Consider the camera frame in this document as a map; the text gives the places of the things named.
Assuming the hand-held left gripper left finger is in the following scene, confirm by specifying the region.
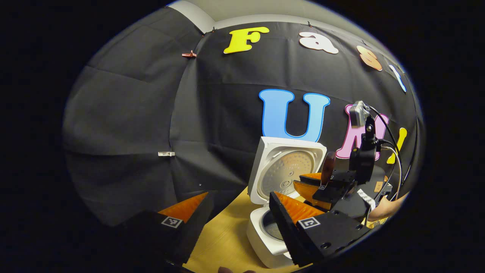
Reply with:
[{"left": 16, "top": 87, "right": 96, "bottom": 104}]
[{"left": 121, "top": 191, "right": 211, "bottom": 265}]

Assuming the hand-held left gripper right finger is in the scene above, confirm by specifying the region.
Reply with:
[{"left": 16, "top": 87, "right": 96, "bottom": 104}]
[{"left": 269, "top": 191, "right": 374, "bottom": 267}]

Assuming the brown wooden spoon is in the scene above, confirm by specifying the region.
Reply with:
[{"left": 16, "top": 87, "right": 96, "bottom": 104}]
[{"left": 321, "top": 152, "right": 337, "bottom": 186}]

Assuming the white rice cooker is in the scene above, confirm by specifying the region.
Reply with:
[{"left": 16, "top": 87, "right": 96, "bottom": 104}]
[{"left": 246, "top": 136, "right": 328, "bottom": 269}]

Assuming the black backdrop cloth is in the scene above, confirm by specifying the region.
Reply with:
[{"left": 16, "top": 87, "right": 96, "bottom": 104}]
[{"left": 63, "top": 8, "right": 424, "bottom": 228}]

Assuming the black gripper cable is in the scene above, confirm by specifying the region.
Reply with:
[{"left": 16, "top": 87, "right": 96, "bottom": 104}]
[{"left": 368, "top": 105, "right": 403, "bottom": 199}]

